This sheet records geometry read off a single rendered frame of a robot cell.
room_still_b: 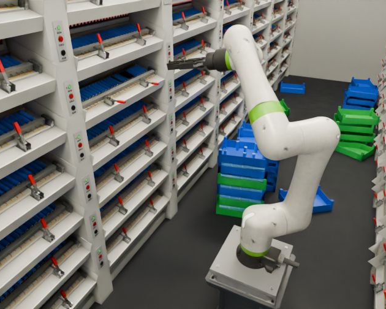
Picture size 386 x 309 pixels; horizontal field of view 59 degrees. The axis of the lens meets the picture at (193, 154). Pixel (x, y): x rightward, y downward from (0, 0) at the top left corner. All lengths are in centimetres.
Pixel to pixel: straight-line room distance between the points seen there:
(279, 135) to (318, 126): 14
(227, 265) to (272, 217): 29
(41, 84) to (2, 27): 20
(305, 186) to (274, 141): 29
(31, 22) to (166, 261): 137
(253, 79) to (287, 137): 24
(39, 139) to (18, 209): 24
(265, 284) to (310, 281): 56
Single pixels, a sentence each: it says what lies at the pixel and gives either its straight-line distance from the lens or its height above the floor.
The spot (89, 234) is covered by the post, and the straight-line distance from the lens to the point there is 156.
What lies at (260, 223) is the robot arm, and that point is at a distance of 135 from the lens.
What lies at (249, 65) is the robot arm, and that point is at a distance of 123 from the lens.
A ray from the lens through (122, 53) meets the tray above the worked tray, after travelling 150.
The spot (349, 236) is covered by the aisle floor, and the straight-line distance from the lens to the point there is 234.
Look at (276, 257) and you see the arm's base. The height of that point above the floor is 41.
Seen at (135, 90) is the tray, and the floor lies 94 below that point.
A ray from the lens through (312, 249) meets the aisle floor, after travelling 218.
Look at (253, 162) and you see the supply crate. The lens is 205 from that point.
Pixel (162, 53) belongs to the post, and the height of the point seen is 106.
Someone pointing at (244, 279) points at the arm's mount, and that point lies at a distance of 147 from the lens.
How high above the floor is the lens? 146
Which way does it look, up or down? 29 degrees down
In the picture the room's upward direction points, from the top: straight up
